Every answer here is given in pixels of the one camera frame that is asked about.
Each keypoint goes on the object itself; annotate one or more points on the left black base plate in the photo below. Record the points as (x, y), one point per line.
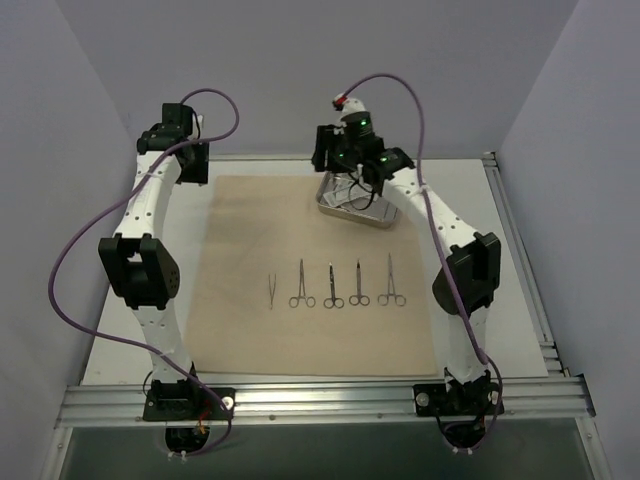
(185, 402)

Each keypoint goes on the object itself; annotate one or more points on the front aluminium rail frame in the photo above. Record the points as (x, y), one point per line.
(337, 402)

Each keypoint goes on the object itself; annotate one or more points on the steel needle holder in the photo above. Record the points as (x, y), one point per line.
(301, 298)

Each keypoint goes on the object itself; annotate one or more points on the stainless steel instrument tray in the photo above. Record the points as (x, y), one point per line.
(363, 207)

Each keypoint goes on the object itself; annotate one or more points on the steel tweezers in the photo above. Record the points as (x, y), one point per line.
(272, 285)

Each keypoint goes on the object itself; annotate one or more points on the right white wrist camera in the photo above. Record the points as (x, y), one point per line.
(351, 111)

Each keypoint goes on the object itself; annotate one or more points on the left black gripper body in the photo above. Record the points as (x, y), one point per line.
(195, 163)

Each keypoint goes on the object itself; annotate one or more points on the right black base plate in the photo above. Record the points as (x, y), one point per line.
(452, 399)

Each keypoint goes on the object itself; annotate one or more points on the steel surgical scissors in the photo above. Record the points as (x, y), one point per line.
(359, 298)

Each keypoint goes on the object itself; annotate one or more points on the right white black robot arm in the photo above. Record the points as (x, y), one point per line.
(470, 262)

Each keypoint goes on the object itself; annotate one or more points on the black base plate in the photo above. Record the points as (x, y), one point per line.
(185, 402)
(452, 399)

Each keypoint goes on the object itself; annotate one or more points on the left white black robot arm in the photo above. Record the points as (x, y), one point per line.
(140, 268)

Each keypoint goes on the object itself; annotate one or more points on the steel forceps clamp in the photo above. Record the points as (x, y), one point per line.
(391, 295)

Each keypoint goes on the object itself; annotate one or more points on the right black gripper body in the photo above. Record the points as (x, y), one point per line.
(324, 148)

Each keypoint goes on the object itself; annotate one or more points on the beige surgical wrap cloth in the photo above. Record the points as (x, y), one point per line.
(260, 225)

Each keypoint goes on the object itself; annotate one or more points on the green white suture packet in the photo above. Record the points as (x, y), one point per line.
(338, 195)

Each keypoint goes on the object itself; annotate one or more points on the back aluminium rail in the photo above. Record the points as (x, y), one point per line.
(487, 157)

